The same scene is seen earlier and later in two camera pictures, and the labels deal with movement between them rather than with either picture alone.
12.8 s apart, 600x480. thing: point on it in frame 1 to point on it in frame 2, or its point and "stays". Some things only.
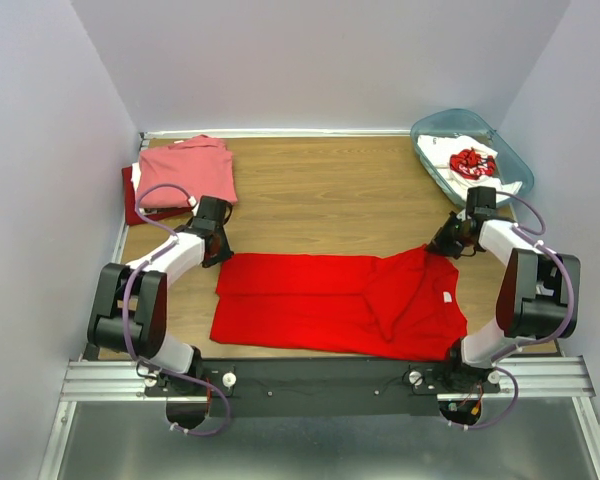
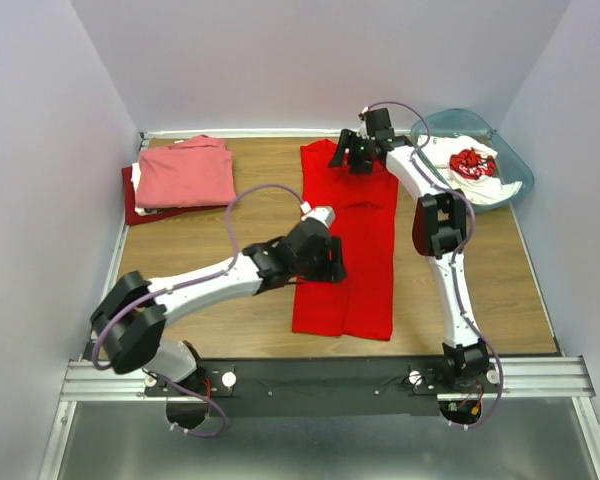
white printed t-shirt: x=464 y=163 stays
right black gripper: x=439 y=242 to x=347 y=142
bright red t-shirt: x=406 y=306 to x=365 y=207
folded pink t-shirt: x=201 y=164 stays
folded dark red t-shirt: x=129 y=201 stays
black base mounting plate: x=321 y=386 stays
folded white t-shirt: x=136 y=172 stays
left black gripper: x=224 y=254 to x=334 y=270
